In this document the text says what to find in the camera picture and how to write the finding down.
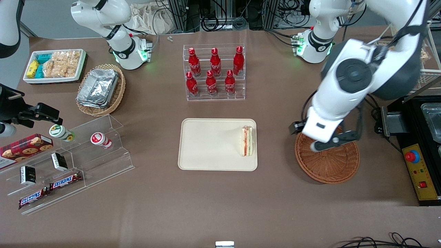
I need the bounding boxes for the white wire basket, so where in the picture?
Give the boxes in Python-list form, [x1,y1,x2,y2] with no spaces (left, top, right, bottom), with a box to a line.
[379,22,441,93]

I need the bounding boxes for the white cloth bag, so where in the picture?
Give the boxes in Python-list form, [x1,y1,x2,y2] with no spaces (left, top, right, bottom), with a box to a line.
[130,3,174,35]

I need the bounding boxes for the brown Snickers bar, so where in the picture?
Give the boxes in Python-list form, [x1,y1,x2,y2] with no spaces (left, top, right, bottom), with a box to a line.
[49,172,83,191]
[18,188,50,210]

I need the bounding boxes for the clear rectangular container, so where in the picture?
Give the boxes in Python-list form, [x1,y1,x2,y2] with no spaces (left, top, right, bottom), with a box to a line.
[421,103,441,143]

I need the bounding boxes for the rice cracker pack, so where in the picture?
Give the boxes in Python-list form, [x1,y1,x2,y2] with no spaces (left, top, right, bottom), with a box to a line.
[42,50,82,78]

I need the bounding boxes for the silver foil tray stack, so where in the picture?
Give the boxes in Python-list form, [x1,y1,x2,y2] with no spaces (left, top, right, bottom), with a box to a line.
[76,68,120,109]

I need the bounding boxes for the green lid yogurt cup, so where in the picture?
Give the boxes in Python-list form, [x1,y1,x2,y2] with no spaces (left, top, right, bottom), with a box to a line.
[49,125,75,142]

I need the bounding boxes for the small black white box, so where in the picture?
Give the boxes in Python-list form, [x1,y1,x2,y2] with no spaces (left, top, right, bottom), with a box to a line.
[51,153,68,172]
[20,166,37,186]

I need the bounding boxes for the black floor cables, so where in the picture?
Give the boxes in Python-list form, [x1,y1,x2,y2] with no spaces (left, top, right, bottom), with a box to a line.
[339,232,424,248]

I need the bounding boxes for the brown round wicker basket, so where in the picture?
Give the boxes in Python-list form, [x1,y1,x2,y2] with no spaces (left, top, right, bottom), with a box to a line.
[295,128,360,184]

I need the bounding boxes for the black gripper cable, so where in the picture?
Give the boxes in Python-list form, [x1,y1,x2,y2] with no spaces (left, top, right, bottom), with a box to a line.
[302,90,318,122]

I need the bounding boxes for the clear acrylic stepped stand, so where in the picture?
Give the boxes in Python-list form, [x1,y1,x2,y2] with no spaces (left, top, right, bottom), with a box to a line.
[0,114,135,216]

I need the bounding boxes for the red lid yogurt cup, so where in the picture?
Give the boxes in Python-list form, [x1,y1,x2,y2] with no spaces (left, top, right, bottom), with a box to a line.
[91,132,113,149]

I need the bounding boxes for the black cable bundle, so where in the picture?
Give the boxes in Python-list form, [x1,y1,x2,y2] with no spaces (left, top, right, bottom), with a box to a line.
[201,14,248,32]

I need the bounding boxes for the red cola bottle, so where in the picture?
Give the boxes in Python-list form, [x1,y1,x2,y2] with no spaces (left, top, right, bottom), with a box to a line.
[189,48,201,77]
[186,71,199,97]
[225,70,236,96]
[233,46,244,76]
[206,70,218,96]
[210,48,222,77]

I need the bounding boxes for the red plaid cookie box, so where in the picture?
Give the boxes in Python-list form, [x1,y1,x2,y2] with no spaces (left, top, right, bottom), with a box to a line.
[0,134,54,169]

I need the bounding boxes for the light oval wicker basket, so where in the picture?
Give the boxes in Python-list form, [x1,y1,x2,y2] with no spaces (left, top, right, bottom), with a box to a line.
[75,63,126,117]

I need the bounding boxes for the clear acrylic bottle rack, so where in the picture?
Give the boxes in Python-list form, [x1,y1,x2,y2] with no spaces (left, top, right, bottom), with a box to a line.
[182,43,246,102]

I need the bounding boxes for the beige plastic tray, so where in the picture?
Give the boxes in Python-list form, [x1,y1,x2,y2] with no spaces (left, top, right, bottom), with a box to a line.
[178,118,258,172]

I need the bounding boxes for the triangle sandwich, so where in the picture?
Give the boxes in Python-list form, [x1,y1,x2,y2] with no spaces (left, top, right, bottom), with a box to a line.
[240,126,255,157]

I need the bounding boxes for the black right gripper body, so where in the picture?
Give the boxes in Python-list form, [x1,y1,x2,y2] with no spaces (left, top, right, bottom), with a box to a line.
[0,84,26,123]

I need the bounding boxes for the grey black metal box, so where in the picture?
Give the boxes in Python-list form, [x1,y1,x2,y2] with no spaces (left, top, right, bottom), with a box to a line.
[381,106,402,137]

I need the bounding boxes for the black equipment base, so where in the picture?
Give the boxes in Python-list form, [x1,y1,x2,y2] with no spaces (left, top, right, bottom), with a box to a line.
[396,96,441,207]

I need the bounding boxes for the yellow snack packet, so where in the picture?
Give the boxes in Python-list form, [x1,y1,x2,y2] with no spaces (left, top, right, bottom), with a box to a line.
[26,60,40,79]

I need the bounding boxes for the white rectangular snack tray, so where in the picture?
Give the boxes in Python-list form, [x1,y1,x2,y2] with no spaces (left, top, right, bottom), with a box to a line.
[23,49,87,84]

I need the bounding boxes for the yellow emergency stop box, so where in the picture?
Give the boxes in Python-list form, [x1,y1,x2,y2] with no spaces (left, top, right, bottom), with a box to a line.
[402,143,440,201]

